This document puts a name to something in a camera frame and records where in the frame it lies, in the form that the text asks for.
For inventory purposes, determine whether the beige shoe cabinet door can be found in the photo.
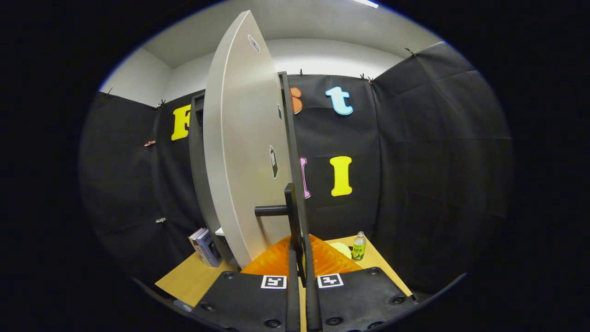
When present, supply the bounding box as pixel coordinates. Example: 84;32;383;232
203;10;312;277

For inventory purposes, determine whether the green label drink bottle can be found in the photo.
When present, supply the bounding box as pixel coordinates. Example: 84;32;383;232
351;231;367;261

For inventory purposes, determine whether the dark grey shoe cabinet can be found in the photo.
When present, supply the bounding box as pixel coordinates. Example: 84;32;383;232
189;91;240;270

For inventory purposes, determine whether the blue cover book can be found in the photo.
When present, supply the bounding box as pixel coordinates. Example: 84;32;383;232
196;230;223;268

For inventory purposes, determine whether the yellow green cabbage toy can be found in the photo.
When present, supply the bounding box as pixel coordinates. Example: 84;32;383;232
328;242;353;260

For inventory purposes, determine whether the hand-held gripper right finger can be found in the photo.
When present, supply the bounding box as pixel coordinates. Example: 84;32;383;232
302;234;418;332

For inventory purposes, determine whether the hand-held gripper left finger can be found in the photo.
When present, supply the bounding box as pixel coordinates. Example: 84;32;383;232
191;235;301;332

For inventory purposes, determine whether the black backdrop cloth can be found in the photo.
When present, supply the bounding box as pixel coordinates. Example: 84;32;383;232
78;41;513;296

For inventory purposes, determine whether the white spine book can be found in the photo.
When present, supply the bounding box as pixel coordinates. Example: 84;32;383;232
188;227;208;263

